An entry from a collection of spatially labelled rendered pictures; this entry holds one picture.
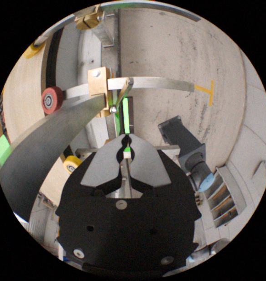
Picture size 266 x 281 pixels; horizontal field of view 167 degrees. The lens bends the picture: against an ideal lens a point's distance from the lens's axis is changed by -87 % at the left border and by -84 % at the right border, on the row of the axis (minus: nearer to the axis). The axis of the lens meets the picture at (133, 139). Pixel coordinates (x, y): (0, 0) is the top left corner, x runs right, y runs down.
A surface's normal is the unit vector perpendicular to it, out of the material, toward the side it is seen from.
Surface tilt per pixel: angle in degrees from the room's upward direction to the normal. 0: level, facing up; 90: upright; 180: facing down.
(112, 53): 0
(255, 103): 90
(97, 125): 0
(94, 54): 0
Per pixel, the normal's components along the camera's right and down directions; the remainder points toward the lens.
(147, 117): 0.02, 0.51
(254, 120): -1.00, -0.02
